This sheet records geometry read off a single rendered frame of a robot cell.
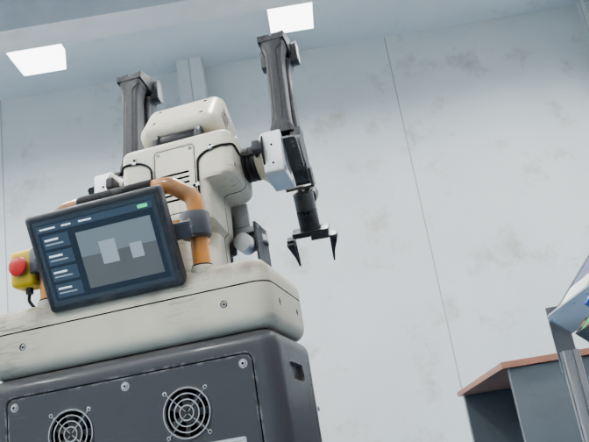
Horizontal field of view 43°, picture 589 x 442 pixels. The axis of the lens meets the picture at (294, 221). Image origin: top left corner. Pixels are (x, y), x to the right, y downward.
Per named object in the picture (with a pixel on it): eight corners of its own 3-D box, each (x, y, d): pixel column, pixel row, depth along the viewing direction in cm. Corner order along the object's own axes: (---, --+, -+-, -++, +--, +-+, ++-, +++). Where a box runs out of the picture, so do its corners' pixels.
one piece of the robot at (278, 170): (284, 168, 175) (279, 128, 180) (264, 174, 176) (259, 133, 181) (296, 188, 184) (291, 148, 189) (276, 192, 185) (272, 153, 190)
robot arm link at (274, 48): (249, 25, 211) (284, 16, 209) (264, 54, 223) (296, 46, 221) (263, 162, 191) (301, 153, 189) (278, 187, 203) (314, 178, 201)
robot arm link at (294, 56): (257, 46, 217) (294, 37, 215) (263, 55, 223) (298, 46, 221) (278, 185, 204) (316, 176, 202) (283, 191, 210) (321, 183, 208)
